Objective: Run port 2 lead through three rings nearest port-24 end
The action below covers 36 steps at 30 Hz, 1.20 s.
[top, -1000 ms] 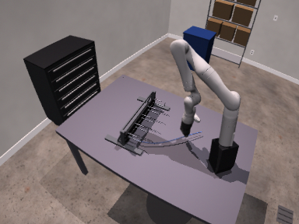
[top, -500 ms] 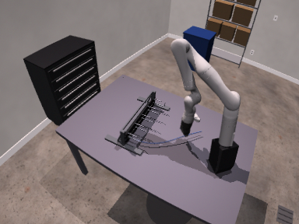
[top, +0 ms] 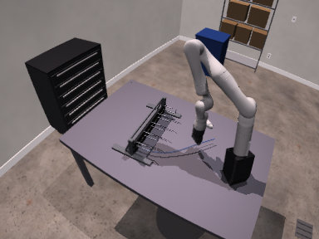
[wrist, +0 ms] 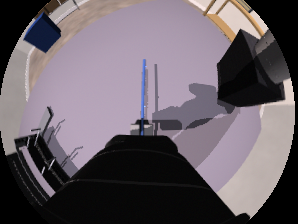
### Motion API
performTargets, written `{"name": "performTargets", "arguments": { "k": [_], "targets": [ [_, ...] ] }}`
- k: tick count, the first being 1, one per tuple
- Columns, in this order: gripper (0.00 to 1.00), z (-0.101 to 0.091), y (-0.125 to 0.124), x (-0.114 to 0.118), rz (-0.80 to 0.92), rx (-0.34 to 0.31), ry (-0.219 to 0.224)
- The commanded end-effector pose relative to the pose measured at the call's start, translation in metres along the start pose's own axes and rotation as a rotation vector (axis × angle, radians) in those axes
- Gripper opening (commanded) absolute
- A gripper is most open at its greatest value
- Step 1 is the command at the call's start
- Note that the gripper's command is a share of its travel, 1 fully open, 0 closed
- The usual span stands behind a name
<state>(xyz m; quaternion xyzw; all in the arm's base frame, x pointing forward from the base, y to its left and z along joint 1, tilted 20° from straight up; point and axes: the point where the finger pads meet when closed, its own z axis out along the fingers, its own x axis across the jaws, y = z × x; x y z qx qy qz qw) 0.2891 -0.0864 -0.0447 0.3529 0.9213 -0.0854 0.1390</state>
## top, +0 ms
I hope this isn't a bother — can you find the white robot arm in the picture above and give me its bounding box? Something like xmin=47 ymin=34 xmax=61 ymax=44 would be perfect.
xmin=184 ymin=40 xmax=257 ymax=157

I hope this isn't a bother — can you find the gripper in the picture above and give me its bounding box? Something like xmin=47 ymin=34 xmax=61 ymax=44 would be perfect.
xmin=192 ymin=120 xmax=213 ymax=145

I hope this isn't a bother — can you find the black patch panel rack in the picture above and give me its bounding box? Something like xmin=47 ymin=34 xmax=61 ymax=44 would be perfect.
xmin=112 ymin=96 xmax=181 ymax=165

